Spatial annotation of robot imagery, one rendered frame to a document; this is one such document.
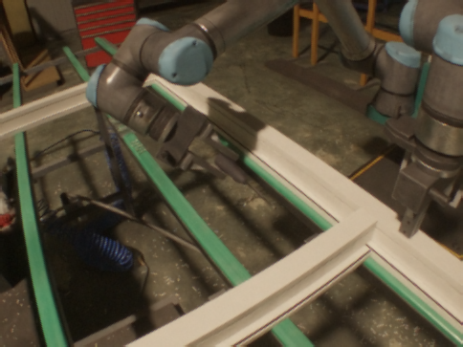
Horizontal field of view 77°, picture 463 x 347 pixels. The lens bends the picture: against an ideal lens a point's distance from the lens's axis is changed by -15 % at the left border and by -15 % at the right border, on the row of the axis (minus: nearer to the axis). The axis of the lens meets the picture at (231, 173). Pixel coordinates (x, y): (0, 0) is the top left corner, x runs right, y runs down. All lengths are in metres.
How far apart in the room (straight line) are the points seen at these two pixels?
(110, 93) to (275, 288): 0.49
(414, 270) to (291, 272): 0.23
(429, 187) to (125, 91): 0.57
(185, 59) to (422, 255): 0.52
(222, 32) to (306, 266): 0.44
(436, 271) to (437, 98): 0.29
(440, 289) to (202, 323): 0.39
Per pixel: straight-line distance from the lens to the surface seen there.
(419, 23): 0.60
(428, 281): 0.63
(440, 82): 0.44
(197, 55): 0.60
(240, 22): 0.67
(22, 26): 7.59
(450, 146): 0.47
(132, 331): 0.90
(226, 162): 0.72
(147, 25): 0.73
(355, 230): 0.60
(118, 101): 0.71
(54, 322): 0.65
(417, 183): 0.48
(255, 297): 0.50
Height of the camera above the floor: 1.37
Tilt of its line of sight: 38 degrees down
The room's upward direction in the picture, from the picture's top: 4 degrees counter-clockwise
